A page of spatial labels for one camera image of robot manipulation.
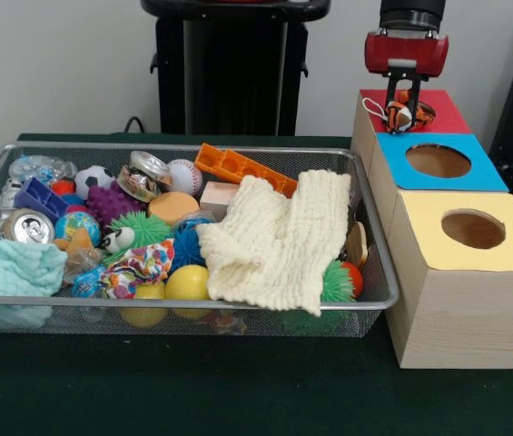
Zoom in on purple bumpy ball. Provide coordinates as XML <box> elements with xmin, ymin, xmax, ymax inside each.
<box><xmin>85</xmin><ymin>180</ymin><xmax>148</xmax><ymax>228</ymax></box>

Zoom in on colourful patterned cloth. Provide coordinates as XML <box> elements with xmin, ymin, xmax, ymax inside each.
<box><xmin>101</xmin><ymin>238</ymin><xmax>177</xmax><ymax>300</ymax></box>

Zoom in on small globe ball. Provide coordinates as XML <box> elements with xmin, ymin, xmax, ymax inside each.
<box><xmin>54</xmin><ymin>211</ymin><xmax>103</xmax><ymax>249</ymax></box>

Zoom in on yellow ball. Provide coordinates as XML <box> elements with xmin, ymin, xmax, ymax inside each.
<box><xmin>165</xmin><ymin>264</ymin><xmax>212</xmax><ymax>302</ymax></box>

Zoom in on wooden box with three holes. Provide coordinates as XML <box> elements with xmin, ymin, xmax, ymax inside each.
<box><xmin>350</xmin><ymin>88</ymin><xmax>513</xmax><ymax>370</ymax></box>

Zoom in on green spiky toy with eyes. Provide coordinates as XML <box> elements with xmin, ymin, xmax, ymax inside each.
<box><xmin>101</xmin><ymin>213</ymin><xmax>175</xmax><ymax>267</ymax></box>

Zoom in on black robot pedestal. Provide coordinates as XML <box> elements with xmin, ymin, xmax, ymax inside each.
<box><xmin>140</xmin><ymin>0</ymin><xmax>332</xmax><ymax>136</ymax></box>

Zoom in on black cable loop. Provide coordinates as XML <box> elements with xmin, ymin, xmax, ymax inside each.
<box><xmin>123</xmin><ymin>115</ymin><xmax>147</xmax><ymax>134</ymax></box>

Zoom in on small soccer ball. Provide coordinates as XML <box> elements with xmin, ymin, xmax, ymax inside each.
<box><xmin>74</xmin><ymin>165</ymin><xmax>116</xmax><ymax>201</ymax></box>

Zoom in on silver drink can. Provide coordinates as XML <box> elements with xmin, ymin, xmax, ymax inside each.
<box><xmin>4</xmin><ymin>208</ymin><xmax>57</xmax><ymax>245</ymax></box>

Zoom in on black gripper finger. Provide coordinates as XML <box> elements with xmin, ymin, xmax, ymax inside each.
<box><xmin>385</xmin><ymin>74</ymin><xmax>399</xmax><ymax>109</ymax></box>
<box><xmin>409</xmin><ymin>74</ymin><xmax>422</xmax><ymax>124</ymax></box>

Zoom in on orange striped tiger plush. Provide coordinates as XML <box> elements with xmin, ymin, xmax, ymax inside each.
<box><xmin>362</xmin><ymin>90</ymin><xmax>438</xmax><ymax>135</ymax></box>

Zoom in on cream knitted cloth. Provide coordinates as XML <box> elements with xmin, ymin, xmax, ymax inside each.
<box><xmin>196</xmin><ymin>170</ymin><xmax>353</xmax><ymax>318</ymax></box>

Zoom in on light blue cloth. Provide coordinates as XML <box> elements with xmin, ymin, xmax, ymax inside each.
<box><xmin>0</xmin><ymin>239</ymin><xmax>70</xmax><ymax>299</ymax></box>

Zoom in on clear mesh bin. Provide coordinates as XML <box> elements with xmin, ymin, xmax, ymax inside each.
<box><xmin>0</xmin><ymin>141</ymin><xmax>401</xmax><ymax>338</ymax></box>

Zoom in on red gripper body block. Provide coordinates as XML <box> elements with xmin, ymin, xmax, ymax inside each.
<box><xmin>363</xmin><ymin>30</ymin><xmax>450</xmax><ymax>77</ymax></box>

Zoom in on orange plastic block tray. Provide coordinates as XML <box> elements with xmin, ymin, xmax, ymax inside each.
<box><xmin>194</xmin><ymin>143</ymin><xmax>301</xmax><ymax>199</ymax></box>

